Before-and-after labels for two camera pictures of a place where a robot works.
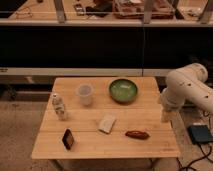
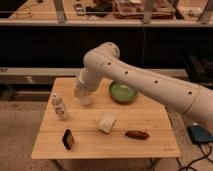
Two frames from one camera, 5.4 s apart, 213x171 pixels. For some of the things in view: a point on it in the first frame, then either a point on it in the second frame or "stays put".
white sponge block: x=107 y=123 stays put
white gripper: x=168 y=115 → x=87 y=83
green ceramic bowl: x=123 y=90 stays put
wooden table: x=105 y=118 stays put
